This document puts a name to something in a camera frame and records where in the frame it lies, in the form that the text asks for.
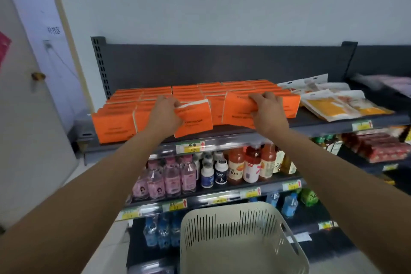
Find person's right hand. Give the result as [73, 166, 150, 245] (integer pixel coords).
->
[249, 92, 290, 138]

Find person's left hand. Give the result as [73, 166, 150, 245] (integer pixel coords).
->
[146, 95, 184, 138]

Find wide orange packet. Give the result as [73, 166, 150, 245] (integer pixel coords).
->
[221, 90, 301, 130]

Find orange packet with white edge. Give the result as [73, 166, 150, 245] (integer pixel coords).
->
[174, 99, 214, 139]

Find person's right forearm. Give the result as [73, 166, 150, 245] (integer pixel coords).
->
[269, 128, 411, 274]

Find person's left forearm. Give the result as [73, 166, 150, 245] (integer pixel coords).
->
[0, 129, 158, 274]

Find dark grey metal shelf unit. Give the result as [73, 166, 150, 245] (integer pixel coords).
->
[75, 36, 411, 274]

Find rows of orange packets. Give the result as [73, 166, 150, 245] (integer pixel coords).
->
[91, 79, 291, 144]

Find white and yellow snack pouch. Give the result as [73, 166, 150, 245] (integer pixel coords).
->
[299, 89, 357, 122]
[335, 90, 394, 116]

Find orange bottle with pale label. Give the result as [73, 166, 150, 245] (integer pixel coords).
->
[259, 144, 277, 181]

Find yellow tea bottle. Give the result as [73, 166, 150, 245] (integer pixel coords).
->
[274, 149, 297, 176]

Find red bottle with white label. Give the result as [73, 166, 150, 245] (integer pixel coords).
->
[243, 145, 262, 184]

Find green capped bottles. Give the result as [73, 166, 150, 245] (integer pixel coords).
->
[312, 134, 343, 155]

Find orange juice bottle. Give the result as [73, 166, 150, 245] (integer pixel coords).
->
[228, 147, 245, 186]

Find cluster of pink drink bottles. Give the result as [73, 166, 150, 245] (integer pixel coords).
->
[132, 156, 198, 201]

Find white bottle with blue label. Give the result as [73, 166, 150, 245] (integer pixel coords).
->
[200, 162, 215, 189]

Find white bottle with dark label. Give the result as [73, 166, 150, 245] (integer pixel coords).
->
[214, 158, 229, 186]

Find blue water bottle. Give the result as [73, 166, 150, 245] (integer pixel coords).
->
[266, 191, 280, 208]
[281, 192, 299, 219]
[143, 216, 158, 248]
[170, 212, 182, 247]
[157, 214, 171, 249]

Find green packet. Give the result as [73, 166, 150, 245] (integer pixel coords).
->
[300, 188, 319, 207]

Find adjacent dark shelf unit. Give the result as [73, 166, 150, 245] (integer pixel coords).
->
[345, 45, 411, 195]

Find stack of red packets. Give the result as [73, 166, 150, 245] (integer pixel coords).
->
[341, 132, 411, 164]

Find pile of pink packets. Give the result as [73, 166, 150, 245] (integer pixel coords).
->
[351, 74, 411, 98]

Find white door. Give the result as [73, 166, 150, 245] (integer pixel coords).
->
[0, 0, 80, 230]

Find white shelf label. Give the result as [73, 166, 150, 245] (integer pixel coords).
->
[286, 232, 313, 244]

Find cream plastic basket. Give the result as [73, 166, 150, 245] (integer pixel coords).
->
[179, 201, 310, 274]

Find pink paper sheet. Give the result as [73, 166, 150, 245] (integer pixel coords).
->
[0, 31, 12, 70]

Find beige door frame trim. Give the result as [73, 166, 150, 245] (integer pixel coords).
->
[43, 0, 95, 114]

